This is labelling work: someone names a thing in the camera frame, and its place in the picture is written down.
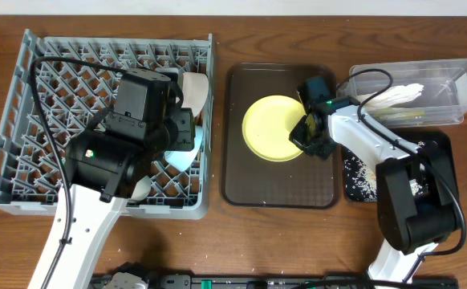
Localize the pink bowl with rice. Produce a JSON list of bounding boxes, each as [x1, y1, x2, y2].
[[177, 72, 209, 117]]

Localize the light blue bowl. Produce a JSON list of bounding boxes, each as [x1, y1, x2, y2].
[[164, 126, 204, 172]]

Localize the yellow plate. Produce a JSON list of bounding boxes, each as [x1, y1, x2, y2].
[[242, 95, 305, 162]]

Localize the white cup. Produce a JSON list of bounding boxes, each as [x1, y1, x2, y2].
[[129, 176, 152, 202]]

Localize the white napkin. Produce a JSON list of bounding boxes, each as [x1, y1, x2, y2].
[[364, 83, 424, 111]]

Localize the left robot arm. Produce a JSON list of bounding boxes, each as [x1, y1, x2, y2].
[[29, 108, 201, 288]]

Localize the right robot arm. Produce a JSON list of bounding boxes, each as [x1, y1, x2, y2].
[[289, 101, 467, 287]]

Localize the grey dishwasher rack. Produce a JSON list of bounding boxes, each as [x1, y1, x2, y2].
[[0, 31, 214, 220]]

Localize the dark brown serving tray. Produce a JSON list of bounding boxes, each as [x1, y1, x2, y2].
[[221, 63, 339, 210]]

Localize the black tray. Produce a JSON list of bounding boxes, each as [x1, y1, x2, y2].
[[341, 128, 454, 202]]

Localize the spilled rice pile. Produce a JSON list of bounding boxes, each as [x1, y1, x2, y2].
[[343, 157, 377, 202]]

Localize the clear plastic bin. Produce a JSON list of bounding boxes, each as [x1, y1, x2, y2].
[[350, 59, 467, 128]]

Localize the black equipment rail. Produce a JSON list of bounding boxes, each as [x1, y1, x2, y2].
[[88, 263, 459, 289]]

